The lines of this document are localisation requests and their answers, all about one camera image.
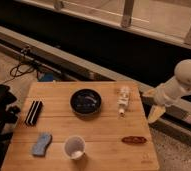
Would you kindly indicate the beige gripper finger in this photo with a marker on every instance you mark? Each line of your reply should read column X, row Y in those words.
column 155, row 113
column 149, row 94

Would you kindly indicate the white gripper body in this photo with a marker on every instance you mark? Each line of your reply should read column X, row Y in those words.
column 164, row 94

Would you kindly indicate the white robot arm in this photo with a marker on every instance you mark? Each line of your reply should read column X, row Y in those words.
column 181, row 80

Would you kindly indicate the white plastic bottle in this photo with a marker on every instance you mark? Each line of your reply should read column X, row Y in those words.
column 123, row 101

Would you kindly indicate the black round bowl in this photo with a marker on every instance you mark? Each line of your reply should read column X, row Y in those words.
column 85, row 102

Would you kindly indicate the blue object on floor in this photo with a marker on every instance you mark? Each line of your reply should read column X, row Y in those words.
column 46, row 78

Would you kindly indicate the blue sponge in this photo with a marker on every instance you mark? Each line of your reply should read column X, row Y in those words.
column 40, row 147

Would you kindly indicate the black white striped box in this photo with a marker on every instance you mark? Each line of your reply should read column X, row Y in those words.
column 33, row 113

